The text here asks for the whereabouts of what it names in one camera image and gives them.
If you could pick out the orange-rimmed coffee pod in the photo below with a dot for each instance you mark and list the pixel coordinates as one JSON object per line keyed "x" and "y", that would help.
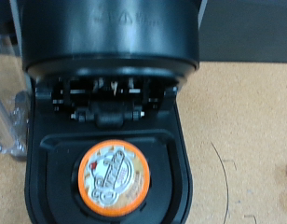
{"x": 114, "y": 177}

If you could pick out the black Keurig coffee machine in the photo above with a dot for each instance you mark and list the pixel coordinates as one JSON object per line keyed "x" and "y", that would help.
{"x": 112, "y": 37}

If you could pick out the dark grey partition panel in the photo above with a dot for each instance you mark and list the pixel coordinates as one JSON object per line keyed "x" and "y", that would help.
{"x": 249, "y": 31}

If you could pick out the clear water reservoir black lid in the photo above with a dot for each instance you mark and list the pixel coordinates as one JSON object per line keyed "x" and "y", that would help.
{"x": 6, "y": 118}

